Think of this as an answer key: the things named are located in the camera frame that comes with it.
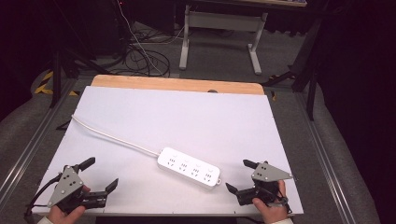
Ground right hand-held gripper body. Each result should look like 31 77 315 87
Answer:
235 161 294 206

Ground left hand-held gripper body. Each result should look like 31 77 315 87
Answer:
46 164 108 215

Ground white power strip cable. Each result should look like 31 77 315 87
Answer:
71 114 162 157

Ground person's right hand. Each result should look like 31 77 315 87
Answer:
251 179 290 224

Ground white table cover board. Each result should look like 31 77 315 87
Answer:
32 86 304 217

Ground white power strip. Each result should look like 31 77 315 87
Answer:
157 147 222 191

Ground black floor cables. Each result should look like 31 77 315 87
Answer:
123 21 172 78

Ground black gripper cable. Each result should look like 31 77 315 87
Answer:
23 173 64 224

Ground thin white floor cable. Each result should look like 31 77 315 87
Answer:
116 0 185 77

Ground white metal desk frame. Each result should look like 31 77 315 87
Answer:
178 4 269 76

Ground yellow black hazard tape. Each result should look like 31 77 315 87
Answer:
34 70 79 97

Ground black tripod stand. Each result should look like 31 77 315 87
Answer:
262 15 323 121
49 0 110 109

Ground aluminium floor rail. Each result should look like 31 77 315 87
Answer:
294 92 357 224
0 78 78 202

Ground person's left hand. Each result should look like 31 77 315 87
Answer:
46 185 92 224

